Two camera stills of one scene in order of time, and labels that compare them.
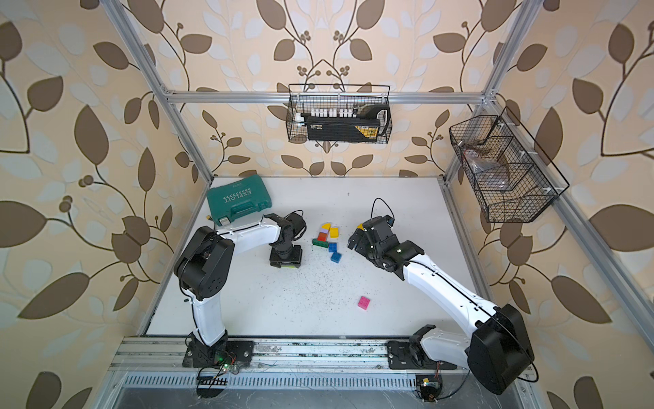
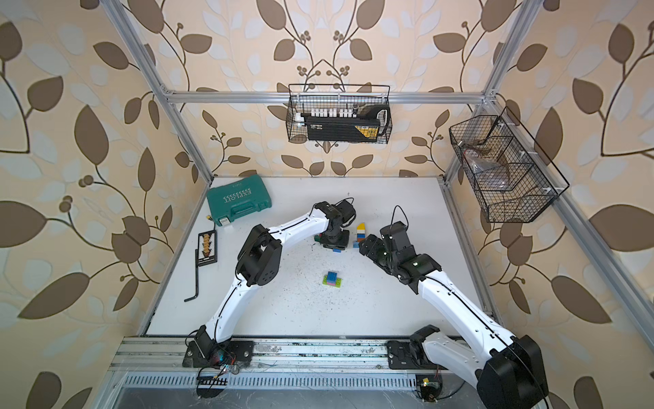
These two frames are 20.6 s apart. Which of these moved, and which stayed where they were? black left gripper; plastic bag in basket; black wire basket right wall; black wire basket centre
Moved: black left gripper
Stayed: black wire basket right wall; plastic bag in basket; black wire basket centre
